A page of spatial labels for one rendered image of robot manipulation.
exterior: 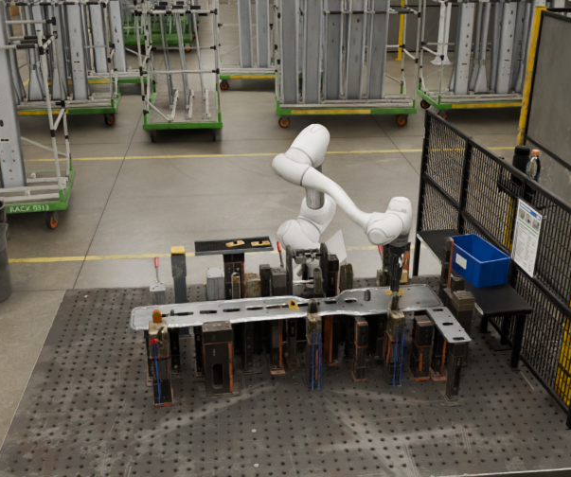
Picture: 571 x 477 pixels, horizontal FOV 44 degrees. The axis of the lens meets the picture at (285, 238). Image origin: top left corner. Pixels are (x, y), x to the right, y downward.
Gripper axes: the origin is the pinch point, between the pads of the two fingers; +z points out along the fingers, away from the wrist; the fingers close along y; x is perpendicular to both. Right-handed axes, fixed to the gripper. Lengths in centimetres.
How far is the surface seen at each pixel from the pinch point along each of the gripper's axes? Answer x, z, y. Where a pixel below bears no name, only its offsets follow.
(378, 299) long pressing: -7.7, 6.4, 1.1
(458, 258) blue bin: 35.1, -3.7, -13.4
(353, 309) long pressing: -20.8, 6.4, 7.7
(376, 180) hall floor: 120, 108, -436
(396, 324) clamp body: -6.7, 5.3, 24.9
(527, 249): 55, -19, 13
